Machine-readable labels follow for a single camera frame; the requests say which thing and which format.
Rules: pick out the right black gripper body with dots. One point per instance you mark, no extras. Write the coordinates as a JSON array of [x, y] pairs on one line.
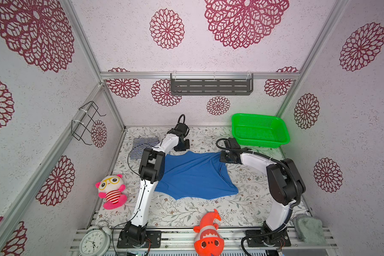
[[225, 157]]

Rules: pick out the green folded towel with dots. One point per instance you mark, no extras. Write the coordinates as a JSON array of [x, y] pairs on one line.
[[309, 229]]

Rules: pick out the blue white striped tank top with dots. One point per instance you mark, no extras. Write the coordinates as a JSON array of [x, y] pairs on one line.
[[139, 144]]

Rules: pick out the black wire rack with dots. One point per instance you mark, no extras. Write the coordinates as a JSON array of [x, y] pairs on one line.
[[89, 129]]

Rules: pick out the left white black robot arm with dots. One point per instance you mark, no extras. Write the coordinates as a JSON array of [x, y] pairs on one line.
[[151, 171]]

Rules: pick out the grey wall shelf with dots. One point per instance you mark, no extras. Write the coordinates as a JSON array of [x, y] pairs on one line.
[[210, 87]]

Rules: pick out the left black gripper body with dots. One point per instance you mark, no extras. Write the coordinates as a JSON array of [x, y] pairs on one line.
[[182, 146]]

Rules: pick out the green plastic basket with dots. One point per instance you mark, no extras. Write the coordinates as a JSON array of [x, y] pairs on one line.
[[259, 130]]

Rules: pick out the white alarm clock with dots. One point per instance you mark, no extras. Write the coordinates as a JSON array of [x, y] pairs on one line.
[[96, 241]]

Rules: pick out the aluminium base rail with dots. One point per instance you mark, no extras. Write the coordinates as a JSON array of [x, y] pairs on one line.
[[242, 241]]

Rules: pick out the pink white plush doll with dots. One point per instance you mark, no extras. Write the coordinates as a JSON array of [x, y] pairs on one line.
[[111, 189]]

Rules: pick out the red fish plush toy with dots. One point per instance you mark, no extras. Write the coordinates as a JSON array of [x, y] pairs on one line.
[[208, 241]]

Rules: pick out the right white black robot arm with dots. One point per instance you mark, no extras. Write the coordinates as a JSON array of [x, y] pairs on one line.
[[285, 183]]

